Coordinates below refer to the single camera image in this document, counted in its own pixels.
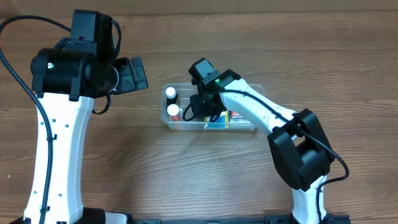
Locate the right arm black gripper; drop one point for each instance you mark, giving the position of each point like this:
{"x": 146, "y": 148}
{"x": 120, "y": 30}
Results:
{"x": 201, "y": 106}

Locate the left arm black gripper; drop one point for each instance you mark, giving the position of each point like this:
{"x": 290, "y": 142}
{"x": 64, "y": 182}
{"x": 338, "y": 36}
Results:
{"x": 137, "y": 73}

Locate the blue yellow lozenge box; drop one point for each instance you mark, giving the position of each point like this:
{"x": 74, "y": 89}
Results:
{"x": 217, "y": 121}

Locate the orange tube white cap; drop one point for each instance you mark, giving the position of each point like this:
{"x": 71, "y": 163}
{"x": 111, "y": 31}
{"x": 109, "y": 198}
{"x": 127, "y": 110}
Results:
{"x": 174, "y": 112}

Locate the black tube white cap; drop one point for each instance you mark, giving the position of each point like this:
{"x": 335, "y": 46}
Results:
{"x": 171, "y": 96}

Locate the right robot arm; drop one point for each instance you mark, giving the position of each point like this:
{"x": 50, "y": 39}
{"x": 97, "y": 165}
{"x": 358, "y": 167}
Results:
{"x": 300, "y": 150}

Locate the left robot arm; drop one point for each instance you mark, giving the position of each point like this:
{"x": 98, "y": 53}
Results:
{"x": 67, "y": 79}

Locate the clear plastic container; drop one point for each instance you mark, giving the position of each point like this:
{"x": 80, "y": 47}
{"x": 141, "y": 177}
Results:
{"x": 185, "y": 90}

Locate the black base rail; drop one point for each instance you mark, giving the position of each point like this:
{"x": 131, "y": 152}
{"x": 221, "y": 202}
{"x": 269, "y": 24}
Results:
{"x": 211, "y": 221}

